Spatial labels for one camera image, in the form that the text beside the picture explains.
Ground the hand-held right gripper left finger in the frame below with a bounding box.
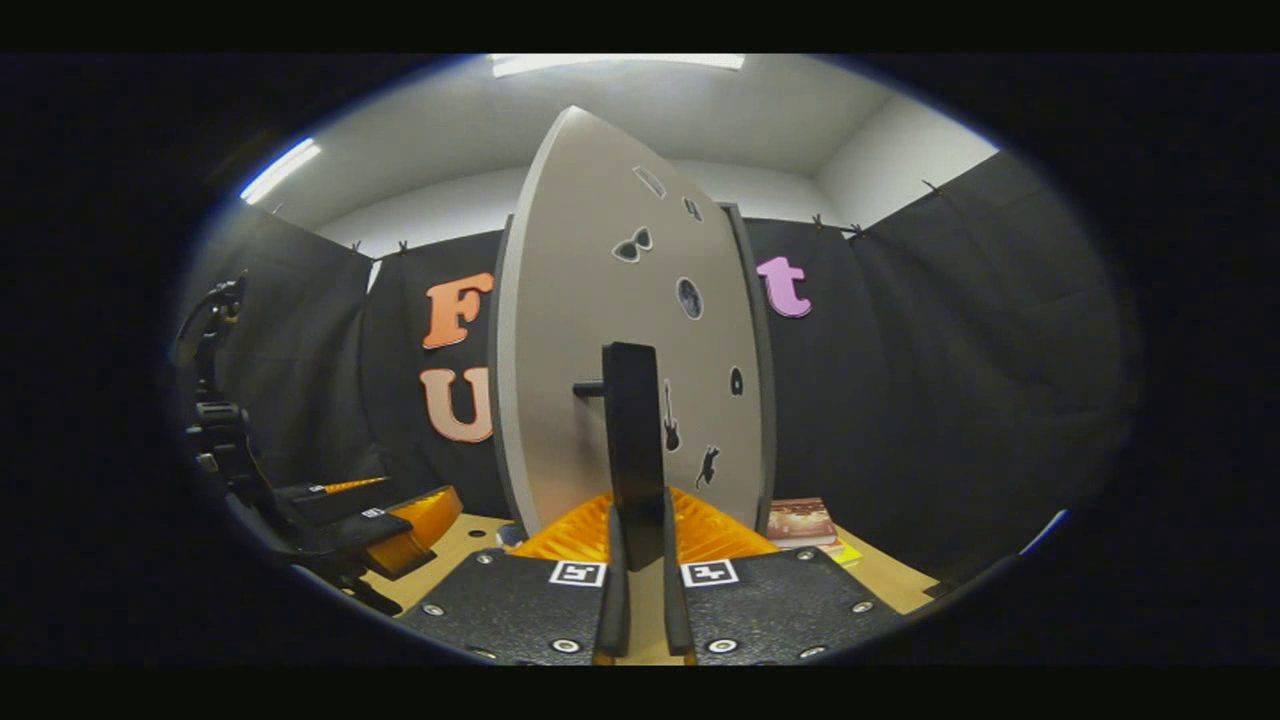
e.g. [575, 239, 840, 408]
[395, 488, 633, 666]

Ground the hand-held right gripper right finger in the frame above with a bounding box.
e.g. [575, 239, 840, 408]
[662, 487, 906, 666]

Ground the black cabinet door handle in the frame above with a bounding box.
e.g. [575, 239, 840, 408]
[572, 342, 669, 573]

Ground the beige cabinet door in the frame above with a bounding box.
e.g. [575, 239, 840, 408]
[488, 105, 763, 539]

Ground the brown book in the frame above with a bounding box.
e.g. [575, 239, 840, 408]
[765, 497, 839, 549]

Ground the long ceiling light strip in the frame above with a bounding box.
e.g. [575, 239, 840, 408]
[238, 137, 323, 206]

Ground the black backdrop cloth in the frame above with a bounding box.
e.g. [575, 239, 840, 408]
[180, 150, 1141, 591]

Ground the ceiling light panel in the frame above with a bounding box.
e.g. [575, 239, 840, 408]
[490, 54, 746, 78]

